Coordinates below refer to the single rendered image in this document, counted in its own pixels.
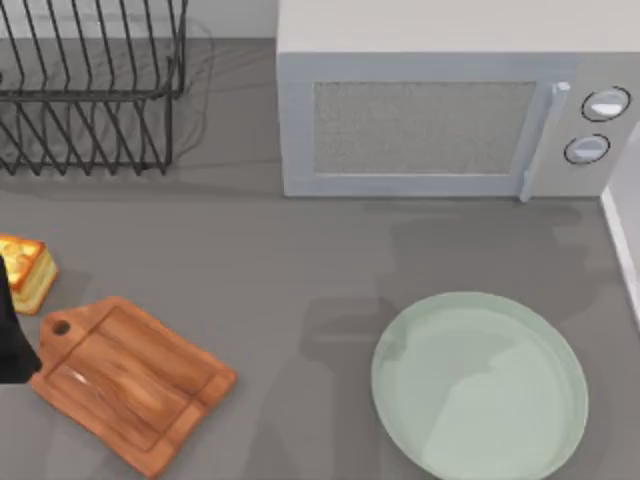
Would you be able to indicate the microwave oven door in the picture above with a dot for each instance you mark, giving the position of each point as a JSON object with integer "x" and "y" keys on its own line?
{"x": 300, "y": 125}

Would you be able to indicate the pale green round plate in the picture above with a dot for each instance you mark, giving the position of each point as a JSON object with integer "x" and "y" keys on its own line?
{"x": 480, "y": 390}

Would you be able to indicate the pale microwave oven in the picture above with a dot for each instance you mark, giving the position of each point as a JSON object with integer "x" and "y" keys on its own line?
{"x": 440, "y": 40}

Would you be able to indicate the wooden cutting board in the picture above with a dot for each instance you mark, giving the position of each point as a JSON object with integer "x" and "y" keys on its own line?
{"x": 130, "y": 380}

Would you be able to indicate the small round microwave knob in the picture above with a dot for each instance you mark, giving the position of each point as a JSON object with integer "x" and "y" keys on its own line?
{"x": 586, "y": 149}

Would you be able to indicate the golden bread slice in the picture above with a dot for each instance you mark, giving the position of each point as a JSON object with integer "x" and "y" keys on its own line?
{"x": 31, "y": 272}

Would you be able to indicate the large round microwave knob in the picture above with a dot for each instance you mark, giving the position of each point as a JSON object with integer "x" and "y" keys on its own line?
{"x": 605, "y": 104}

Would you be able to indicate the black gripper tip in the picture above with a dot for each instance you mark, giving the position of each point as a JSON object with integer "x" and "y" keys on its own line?
{"x": 9, "y": 345}

